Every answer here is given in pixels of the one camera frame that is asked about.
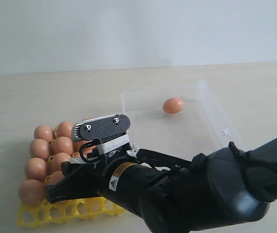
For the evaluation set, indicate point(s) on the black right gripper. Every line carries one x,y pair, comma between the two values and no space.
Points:
135,184

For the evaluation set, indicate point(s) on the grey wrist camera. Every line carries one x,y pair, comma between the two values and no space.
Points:
108,133

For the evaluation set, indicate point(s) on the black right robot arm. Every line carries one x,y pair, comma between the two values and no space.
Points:
173,195

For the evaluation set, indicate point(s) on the clear plastic storage box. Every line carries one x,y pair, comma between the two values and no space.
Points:
202,125

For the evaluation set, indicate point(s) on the yellow plastic egg tray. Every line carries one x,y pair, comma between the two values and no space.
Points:
64,211

